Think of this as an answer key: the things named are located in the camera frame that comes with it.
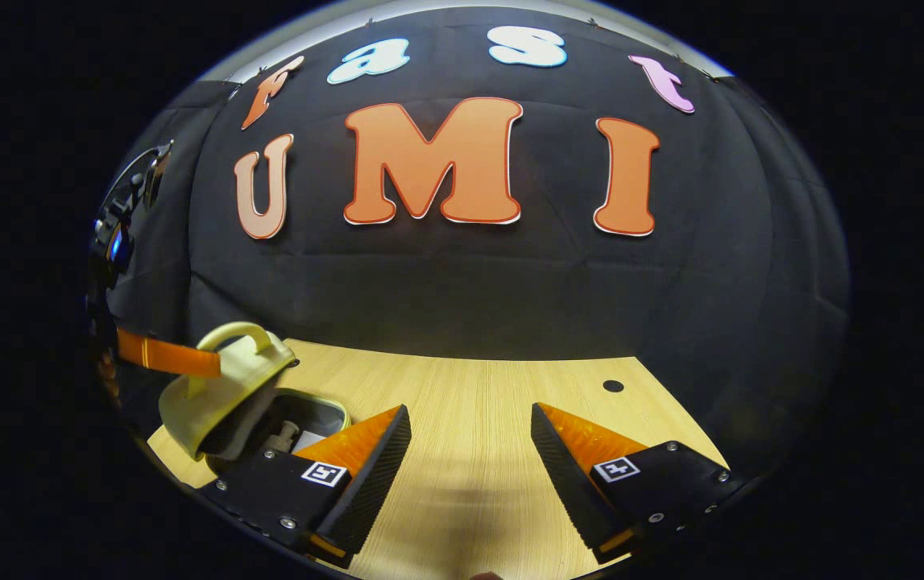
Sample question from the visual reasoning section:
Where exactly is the white pump bottle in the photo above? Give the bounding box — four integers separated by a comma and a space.
267, 419, 301, 454

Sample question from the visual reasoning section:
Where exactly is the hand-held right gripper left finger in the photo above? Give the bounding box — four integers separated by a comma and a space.
204, 404, 412, 565

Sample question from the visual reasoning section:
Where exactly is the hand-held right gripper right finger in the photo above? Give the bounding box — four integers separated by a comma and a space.
530, 403, 744, 561

